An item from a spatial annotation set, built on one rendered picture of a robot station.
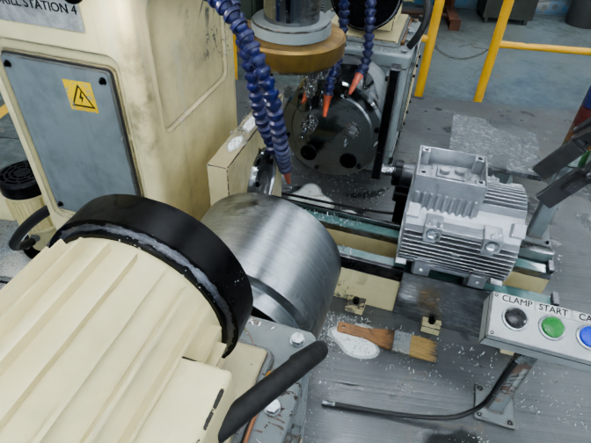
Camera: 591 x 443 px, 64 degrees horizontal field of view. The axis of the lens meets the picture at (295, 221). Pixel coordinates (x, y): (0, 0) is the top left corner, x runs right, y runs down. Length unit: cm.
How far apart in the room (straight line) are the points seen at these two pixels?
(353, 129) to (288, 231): 46
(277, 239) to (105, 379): 38
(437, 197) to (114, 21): 58
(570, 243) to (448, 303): 49
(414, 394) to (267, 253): 45
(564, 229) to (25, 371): 130
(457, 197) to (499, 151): 58
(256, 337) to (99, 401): 26
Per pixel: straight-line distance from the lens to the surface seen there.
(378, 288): 101
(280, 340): 54
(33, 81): 90
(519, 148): 147
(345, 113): 110
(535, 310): 78
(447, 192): 85
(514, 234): 88
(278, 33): 77
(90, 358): 33
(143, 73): 78
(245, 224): 67
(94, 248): 38
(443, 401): 96
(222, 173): 82
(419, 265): 91
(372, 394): 94
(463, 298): 98
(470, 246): 88
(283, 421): 50
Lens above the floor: 161
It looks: 41 degrees down
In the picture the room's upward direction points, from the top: 3 degrees clockwise
